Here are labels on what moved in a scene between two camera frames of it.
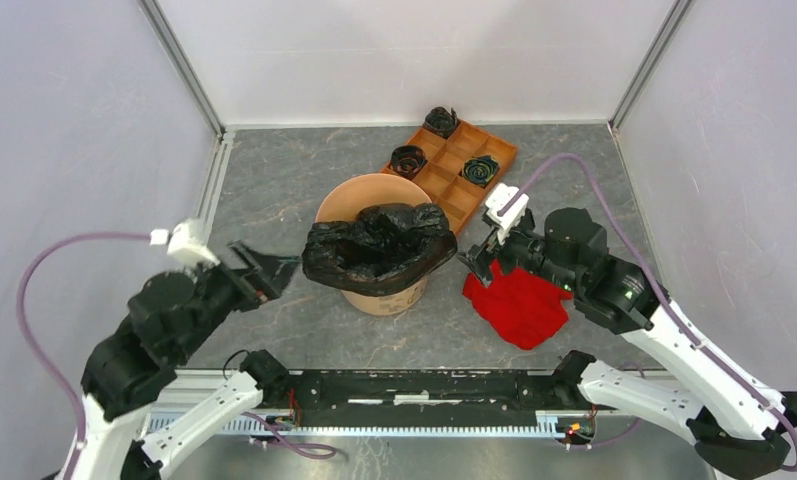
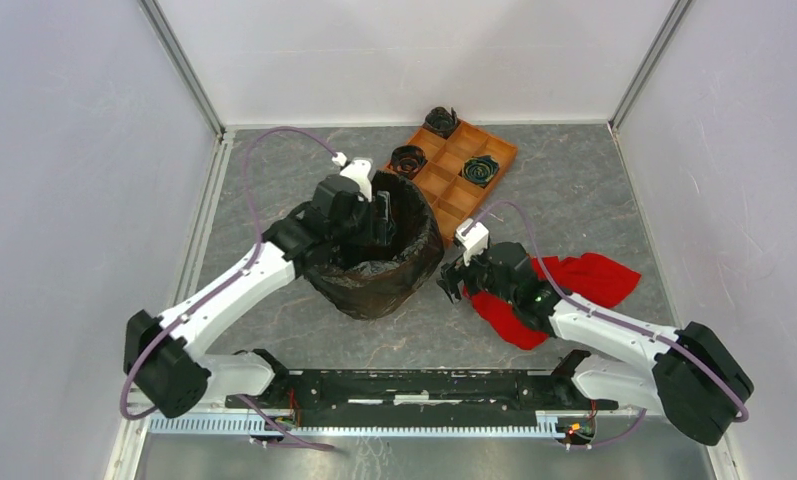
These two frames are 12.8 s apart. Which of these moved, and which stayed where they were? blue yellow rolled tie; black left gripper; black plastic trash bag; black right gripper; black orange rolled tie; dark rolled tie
Moved: black right gripper; black plastic trash bag; black left gripper
Stayed: dark rolled tie; black orange rolled tie; blue yellow rolled tie
